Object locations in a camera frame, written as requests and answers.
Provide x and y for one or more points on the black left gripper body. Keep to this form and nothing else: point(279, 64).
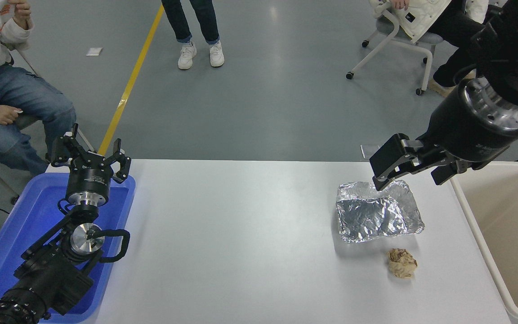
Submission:
point(89, 177)

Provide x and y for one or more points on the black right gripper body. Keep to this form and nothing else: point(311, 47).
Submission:
point(461, 130)

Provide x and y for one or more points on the silver foil plate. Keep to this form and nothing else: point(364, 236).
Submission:
point(371, 216)

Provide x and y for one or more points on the white orange snack packet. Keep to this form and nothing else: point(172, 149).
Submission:
point(3, 14)

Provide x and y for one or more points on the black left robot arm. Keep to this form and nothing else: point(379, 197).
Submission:
point(47, 274)

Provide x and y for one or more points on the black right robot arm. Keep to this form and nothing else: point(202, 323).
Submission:
point(511, 49)

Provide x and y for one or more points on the silver floor plate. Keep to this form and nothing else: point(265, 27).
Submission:
point(369, 152)

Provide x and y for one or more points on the seated person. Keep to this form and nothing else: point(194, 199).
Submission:
point(425, 15)
point(11, 94)

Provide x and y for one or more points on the blue plastic tray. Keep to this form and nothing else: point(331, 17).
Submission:
point(25, 225)

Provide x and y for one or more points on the large pale plastic bin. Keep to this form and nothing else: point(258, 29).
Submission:
point(511, 234)

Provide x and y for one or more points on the crumpled tan paper ball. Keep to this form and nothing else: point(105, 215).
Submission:
point(402, 263)

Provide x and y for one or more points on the grey wheeled office chair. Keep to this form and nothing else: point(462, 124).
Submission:
point(394, 36)

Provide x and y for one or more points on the standing person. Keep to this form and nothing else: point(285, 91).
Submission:
point(196, 27)

